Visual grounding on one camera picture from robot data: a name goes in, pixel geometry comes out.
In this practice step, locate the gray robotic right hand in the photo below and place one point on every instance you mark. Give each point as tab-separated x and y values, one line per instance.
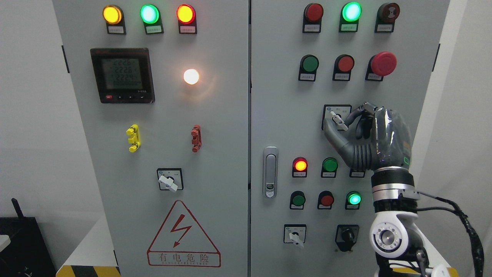
390	139

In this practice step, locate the gray rotary switch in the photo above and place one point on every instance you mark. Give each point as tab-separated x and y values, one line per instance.
338	114
295	234

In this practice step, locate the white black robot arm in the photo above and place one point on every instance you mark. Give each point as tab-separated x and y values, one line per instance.
394	235

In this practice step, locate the green indicator light middle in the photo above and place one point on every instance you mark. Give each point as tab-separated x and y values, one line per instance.
329	168

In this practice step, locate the green indicator light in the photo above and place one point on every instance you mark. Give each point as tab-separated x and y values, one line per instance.
329	168
151	18
349	17

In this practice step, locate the lit green push button lower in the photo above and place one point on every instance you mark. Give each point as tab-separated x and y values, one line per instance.
353	200

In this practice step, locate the red emergency stop button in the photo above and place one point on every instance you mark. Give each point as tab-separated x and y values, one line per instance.
380	65

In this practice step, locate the red push button lower row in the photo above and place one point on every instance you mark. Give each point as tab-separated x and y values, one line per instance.
325	200

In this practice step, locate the red push button row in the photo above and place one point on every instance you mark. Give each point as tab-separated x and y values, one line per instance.
325	200
343	66

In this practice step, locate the red push button upper row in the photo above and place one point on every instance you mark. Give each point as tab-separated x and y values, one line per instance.
343	66

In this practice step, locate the lit red indicator light middle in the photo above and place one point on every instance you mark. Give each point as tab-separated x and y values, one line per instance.
299	167

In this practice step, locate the green push button lower row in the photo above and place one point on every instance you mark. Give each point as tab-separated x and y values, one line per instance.
297	200

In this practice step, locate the green push button row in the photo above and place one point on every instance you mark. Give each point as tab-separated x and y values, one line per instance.
308	68
297	200

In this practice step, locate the green push button upper row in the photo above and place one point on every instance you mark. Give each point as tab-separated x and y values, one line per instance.
308	68

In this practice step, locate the gray electrical cabinet right door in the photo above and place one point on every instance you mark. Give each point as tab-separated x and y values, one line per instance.
286	113

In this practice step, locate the gray electrical cabinet door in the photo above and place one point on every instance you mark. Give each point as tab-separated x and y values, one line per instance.
286	113
215	179

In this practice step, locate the dark red buzzer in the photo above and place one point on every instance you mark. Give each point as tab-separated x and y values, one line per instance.
386	17

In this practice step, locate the green indicator light top right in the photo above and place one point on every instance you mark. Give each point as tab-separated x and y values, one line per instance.
349	17

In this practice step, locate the red indicator light top right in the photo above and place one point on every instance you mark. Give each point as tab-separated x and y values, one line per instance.
312	18

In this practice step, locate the red terminal connector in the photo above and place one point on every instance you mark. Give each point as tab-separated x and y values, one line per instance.
196	138

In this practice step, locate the white glowing indicator light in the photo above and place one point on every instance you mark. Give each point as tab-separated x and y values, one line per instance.
191	76

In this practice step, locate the gray electrical cabinet left door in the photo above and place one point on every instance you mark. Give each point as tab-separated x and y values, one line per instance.
215	179

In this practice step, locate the red electrical hazard warning sticker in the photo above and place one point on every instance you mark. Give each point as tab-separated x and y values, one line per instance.
182	242

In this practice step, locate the red indicator light top left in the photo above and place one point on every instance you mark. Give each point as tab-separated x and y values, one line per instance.
186	16

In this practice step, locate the yellow terminal connector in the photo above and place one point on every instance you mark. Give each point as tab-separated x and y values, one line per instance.
133	138

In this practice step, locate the green indicator light top left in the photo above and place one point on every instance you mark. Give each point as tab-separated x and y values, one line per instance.
151	18

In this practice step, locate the digital power meter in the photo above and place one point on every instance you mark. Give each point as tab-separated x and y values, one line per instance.
123	75

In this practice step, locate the yellow indicator light top left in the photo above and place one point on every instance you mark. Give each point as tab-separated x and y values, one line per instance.
114	18

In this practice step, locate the black box with antenna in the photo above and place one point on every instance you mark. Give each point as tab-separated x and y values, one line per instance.
26	255

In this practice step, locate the black rotary selector switch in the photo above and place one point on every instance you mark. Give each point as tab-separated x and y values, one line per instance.
346	237

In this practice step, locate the silver door lock handle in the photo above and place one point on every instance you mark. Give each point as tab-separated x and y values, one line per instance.
270	170

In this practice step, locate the gray rotary switch left door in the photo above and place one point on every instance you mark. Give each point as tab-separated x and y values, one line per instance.
170	179

